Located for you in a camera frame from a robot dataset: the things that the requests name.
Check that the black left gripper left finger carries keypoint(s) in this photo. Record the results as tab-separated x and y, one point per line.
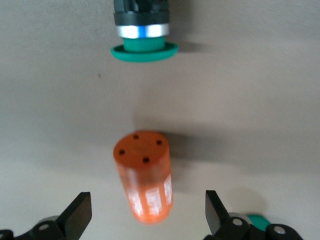
75	220

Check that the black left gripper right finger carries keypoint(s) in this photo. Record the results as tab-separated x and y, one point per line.
216	217

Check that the green push button switch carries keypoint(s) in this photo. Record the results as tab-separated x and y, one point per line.
258	221
142	47

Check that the orange printed cylinder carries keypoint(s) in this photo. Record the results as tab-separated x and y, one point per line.
142	180

